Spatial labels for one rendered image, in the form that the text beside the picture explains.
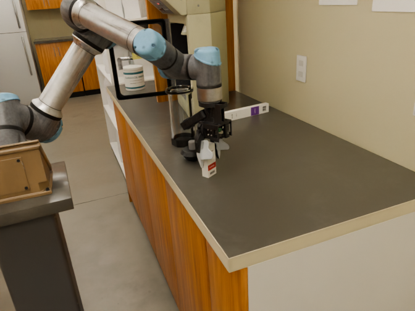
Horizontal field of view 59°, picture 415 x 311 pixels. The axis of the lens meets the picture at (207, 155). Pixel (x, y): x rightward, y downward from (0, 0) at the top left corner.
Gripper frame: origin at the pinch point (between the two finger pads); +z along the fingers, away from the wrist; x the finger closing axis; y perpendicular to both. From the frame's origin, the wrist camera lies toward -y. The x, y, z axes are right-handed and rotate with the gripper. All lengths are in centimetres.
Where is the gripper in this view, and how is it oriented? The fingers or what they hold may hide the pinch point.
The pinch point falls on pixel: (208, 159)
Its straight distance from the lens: 119.6
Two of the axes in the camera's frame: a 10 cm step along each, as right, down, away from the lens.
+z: 0.6, 9.2, 4.0
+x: 6.2, -3.5, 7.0
